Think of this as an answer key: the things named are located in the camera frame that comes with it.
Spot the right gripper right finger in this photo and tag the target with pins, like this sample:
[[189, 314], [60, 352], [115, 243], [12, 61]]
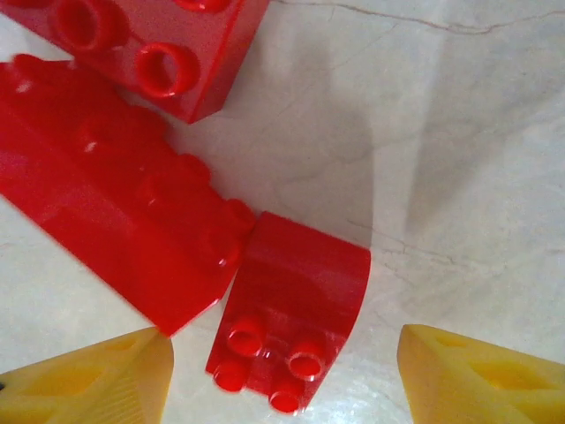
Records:
[[485, 388]]

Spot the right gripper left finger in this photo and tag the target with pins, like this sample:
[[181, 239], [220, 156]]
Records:
[[88, 388]]

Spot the long red lego brick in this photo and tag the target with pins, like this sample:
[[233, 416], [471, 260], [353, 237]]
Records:
[[110, 221]]

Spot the red curved lego brick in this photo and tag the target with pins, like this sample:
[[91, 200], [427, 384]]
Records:
[[300, 287]]

